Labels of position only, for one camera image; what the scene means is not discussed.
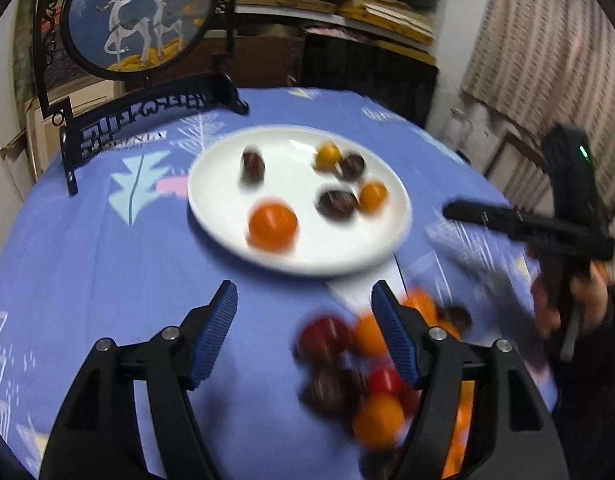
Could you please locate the dark tomato beside yellow one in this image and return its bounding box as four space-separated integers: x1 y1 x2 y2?
336 153 367 181

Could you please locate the beige patterned curtain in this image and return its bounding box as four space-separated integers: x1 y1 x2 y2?
460 0 615 171

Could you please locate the blue printed tablecloth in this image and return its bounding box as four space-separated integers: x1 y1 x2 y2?
0 85 563 480

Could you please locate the dark red plum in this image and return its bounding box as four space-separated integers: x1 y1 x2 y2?
297 315 355 365

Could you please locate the person's right hand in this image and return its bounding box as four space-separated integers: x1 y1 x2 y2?
531 259 611 341

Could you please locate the white round plate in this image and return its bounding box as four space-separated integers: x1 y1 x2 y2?
187 125 413 277

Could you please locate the orange tangerine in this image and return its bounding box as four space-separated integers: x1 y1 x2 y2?
353 314 389 357
401 290 439 328
351 392 406 451
440 380 475 478

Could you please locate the small red tomato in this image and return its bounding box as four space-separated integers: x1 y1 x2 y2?
368 366 404 395

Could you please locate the dark brown chestnut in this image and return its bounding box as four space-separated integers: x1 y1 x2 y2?
302 366 371 418
440 306 473 333

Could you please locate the small yellow tomato on plate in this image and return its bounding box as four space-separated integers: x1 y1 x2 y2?
314 142 343 171

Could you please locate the dark tomato plate centre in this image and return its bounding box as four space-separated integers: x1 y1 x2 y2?
317 186 360 222

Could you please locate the dark red tomato on plate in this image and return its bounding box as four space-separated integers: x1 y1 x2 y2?
240 144 266 186

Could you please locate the round deer painting black stand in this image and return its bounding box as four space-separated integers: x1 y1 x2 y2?
31 0 249 197

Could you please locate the small orange tomato on plate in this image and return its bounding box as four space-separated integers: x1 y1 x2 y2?
358 181 389 212

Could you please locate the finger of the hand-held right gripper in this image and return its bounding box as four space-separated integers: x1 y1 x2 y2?
443 199 554 247

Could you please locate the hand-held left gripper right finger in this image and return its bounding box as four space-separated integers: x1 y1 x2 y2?
370 280 571 480

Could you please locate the brown cardboard box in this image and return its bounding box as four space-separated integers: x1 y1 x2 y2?
236 35 308 89

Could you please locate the person's right forearm dark sleeve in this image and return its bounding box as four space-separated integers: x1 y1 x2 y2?
550 285 615 413

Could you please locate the large orange tomato on plate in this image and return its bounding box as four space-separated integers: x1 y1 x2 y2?
246 198 299 254

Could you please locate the black cabinet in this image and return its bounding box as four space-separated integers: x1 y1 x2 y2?
301 30 439 128

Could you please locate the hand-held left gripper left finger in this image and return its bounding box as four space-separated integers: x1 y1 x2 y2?
37 280 238 480

